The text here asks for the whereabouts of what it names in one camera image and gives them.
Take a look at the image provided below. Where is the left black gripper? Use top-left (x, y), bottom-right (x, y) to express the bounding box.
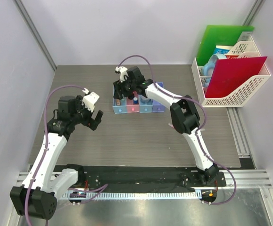
top-left (71, 96), bottom-right (102, 130)

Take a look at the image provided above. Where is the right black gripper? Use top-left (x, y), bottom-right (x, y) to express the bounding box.
top-left (114, 75), bottom-right (136, 100)

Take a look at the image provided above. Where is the clear paper clip jar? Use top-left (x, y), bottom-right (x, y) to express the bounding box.
top-left (141, 96), bottom-right (151, 104)

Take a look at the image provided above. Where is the pink drawer box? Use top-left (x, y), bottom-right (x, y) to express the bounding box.
top-left (126, 92), bottom-right (140, 113)

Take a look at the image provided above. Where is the purple drawer box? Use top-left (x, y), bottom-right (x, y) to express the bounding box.
top-left (151, 81), bottom-right (167, 113)

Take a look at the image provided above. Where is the light blue drawer box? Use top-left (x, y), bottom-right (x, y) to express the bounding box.
top-left (112, 97), bottom-right (127, 114)

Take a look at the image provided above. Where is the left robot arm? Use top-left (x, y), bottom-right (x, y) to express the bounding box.
top-left (10, 92), bottom-right (103, 220)

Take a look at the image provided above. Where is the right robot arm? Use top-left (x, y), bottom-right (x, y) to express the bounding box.
top-left (113, 66), bottom-right (219, 186)

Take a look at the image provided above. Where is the blue tape roll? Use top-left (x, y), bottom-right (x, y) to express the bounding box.
top-left (201, 53), bottom-right (227, 76)

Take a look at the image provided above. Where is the green folder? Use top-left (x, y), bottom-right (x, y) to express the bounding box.
top-left (196, 25), bottom-right (255, 66)

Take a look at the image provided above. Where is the blue white book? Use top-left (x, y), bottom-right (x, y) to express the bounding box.
top-left (213, 45), bottom-right (233, 54)

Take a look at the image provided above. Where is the magenta folder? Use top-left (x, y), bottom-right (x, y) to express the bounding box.
top-left (205, 56), bottom-right (267, 98)

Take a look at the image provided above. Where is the red white book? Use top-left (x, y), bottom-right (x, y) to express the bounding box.
top-left (225, 55), bottom-right (239, 59)

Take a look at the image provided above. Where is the white file organizer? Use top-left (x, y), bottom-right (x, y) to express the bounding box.
top-left (191, 37), bottom-right (271, 107)

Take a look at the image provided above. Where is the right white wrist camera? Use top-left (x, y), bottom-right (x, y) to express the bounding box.
top-left (115, 66), bottom-right (129, 83)

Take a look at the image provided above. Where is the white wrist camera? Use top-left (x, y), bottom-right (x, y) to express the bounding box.
top-left (115, 66), bottom-right (129, 83)
top-left (82, 88), bottom-right (100, 112)

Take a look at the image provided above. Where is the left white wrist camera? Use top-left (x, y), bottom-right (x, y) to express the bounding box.
top-left (82, 88), bottom-right (100, 112)

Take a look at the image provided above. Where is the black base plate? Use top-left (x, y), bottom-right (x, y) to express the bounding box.
top-left (82, 166), bottom-right (226, 189)

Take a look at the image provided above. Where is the slotted cable duct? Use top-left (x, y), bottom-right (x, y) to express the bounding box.
top-left (60, 190), bottom-right (202, 201)

